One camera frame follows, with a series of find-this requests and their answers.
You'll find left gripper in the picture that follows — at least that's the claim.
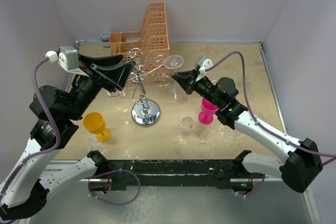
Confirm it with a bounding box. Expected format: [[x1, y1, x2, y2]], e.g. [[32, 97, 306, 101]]
[[66, 54, 135, 120]]

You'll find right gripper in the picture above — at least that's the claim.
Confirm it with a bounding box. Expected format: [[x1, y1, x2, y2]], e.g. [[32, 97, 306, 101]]
[[173, 68, 223, 108]]

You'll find clear champagne flute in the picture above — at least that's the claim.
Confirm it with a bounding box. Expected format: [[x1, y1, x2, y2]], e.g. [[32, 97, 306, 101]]
[[163, 55, 189, 103]]

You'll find pink plastic goblet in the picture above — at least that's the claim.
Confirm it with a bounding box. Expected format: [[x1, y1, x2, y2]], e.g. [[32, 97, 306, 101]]
[[198, 98, 218, 125]]

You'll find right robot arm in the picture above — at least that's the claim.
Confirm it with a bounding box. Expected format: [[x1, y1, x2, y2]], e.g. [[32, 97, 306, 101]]
[[172, 69, 323, 193]]

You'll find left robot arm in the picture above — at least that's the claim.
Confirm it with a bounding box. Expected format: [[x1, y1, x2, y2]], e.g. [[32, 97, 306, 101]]
[[1, 55, 135, 223]]

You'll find clear front wine glass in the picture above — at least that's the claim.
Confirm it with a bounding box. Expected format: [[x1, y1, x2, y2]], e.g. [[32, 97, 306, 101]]
[[177, 116, 195, 144]]

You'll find chrome wine glass rack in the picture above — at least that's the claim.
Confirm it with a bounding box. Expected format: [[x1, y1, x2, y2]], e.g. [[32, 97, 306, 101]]
[[106, 48, 173, 127]]

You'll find small grey cap bottle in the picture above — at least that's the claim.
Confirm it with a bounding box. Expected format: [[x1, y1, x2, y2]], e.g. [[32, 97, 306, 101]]
[[100, 31, 110, 48]]

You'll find orange plastic file organizer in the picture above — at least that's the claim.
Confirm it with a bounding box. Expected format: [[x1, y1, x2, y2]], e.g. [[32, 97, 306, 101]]
[[109, 2, 170, 85]]

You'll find yellow plastic goblet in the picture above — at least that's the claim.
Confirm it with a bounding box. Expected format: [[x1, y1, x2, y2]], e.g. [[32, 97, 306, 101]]
[[82, 112, 112, 143]]

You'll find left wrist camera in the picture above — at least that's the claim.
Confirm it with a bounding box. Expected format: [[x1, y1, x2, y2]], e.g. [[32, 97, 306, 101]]
[[45, 46, 87, 76]]

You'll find black base frame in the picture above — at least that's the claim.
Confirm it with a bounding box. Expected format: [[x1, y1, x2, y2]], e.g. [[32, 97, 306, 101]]
[[87, 151, 262, 191]]

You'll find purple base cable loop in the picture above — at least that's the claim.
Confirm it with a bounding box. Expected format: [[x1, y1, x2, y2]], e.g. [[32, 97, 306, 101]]
[[88, 167, 141, 206]]

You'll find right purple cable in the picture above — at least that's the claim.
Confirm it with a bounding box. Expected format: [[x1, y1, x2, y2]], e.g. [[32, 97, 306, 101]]
[[206, 51, 336, 167]]

